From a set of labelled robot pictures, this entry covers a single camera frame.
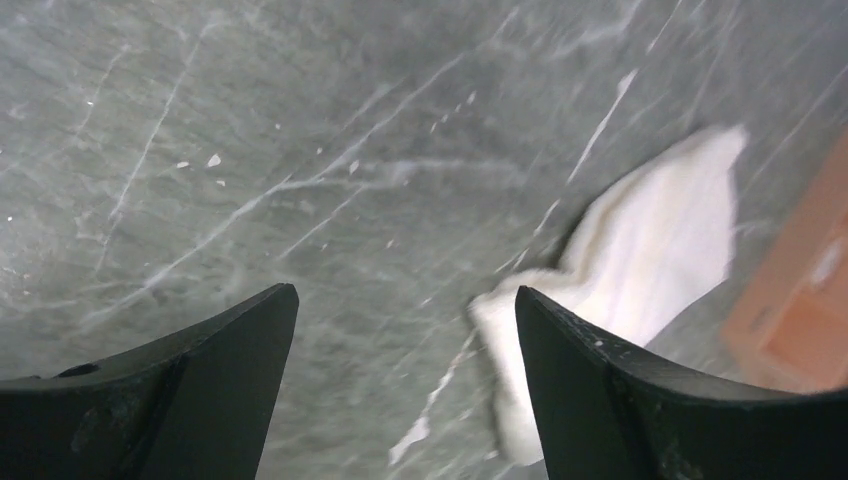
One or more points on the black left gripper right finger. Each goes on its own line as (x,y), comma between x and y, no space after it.
(608,409)

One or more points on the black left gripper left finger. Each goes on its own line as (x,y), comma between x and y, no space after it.
(194,404)

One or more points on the white towel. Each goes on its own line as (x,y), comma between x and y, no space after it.
(652,244)

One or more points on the orange plastic file organizer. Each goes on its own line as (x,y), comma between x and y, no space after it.
(788,330)

